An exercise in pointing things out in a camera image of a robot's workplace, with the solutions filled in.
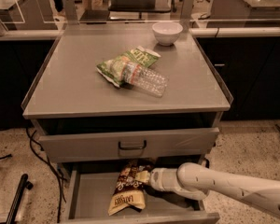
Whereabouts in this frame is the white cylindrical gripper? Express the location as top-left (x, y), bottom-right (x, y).
top-left (134, 168), bottom-right (181, 192)

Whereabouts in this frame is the brown chip bag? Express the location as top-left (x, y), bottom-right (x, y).
top-left (108, 160), bottom-right (154, 216)

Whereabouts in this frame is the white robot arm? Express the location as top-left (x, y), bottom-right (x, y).
top-left (135, 162), bottom-right (280, 219)

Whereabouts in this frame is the grey top drawer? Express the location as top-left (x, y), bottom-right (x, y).
top-left (39, 128), bottom-right (219, 163)

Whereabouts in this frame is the grey open middle drawer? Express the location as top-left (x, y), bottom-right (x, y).
top-left (62, 160), bottom-right (219, 224)

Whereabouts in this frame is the grey drawer cabinet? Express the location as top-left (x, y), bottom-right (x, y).
top-left (23, 23), bottom-right (230, 224)

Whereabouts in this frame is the green chip bag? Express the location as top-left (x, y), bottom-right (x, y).
top-left (96, 46), bottom-right (161, 88)

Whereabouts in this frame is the clear plastic water bottle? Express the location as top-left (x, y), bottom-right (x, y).
top-left (122, 63), bottom-right (167, 97)

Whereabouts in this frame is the black bar on floor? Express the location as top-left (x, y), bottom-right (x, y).
top-left (6, 174), bottom-right (34, 224)

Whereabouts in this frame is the white bowl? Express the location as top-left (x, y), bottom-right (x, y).
top-left (152, 21), bottom-right (183, 46)

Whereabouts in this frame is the black floor cable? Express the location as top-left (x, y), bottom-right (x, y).
top-left (25, 127), bottom-right (67, 224)

